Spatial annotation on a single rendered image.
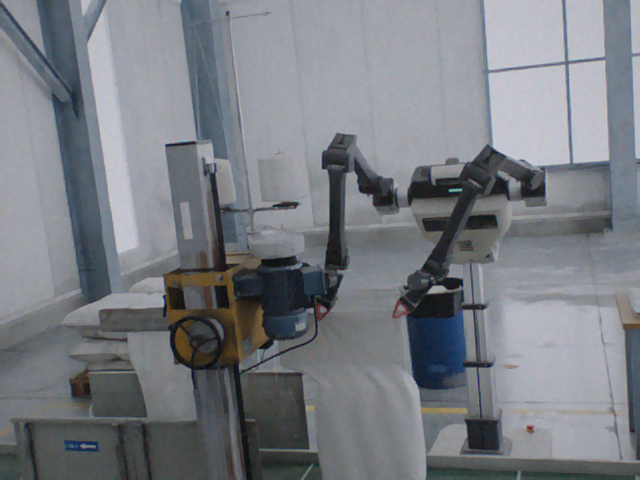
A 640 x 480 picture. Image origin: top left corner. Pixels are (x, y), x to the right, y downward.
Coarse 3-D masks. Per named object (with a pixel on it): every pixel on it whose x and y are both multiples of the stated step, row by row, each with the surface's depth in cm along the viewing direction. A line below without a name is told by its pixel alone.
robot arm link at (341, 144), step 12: (336, 144) 276; (348, 144) 274; (336, 156) 272; (360, 156) 288; (360, 168) 291; (372, 168) 301; (360, 180) 302; (372, 180) 302; (384, 180) 306; (360, 192) 311; (384, 192) 308
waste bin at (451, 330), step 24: (408, 288) 531; (456, 288) 533; (432, 312) 498; (456, 312) 500; (408, 336) 521; (432, 336) 502; (456, 336) 504; (432, 360) 506; (456, 360) 506; (432, 384) 510; (456, 384) 509
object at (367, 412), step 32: (352, 320) 291; (384, 320) 288; (288, 352) 301; (320, 352) 297; (352, 352) 293; (384, 352) 290; (320, 384) 293; (352, 384) 289; (384, 384) 285; (320, 416) 294; (352, 416) 289; (384, 416) 285; (416, 416) 286; (320, 448) 296; (352, 448) 291; (384, 448) 287; (416, 448) 287
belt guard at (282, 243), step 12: (276, 228) 285; (252, 240) 261; (264, 240) 258; (276, 240) 255; (288, 240) 253; (300, 240) 256; (252, 252) 256; (264, 252) 252; (276, 252) 251; (288, 252) 252; (300, 252) 256
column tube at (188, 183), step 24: (192, 144) 249; (168, 168) 252; (192, 168) 250; (192, 192) 251; (192, 216) 253; (192, 240) 254; (216, 240) 259; (192, 264) 256; (216, 264) 258; (192, 288) 257; (216, 288) 257; (216, 384) 261; (216, 408) 263; (216, 432) 264; (216, 456) 266; (240, 456) 268
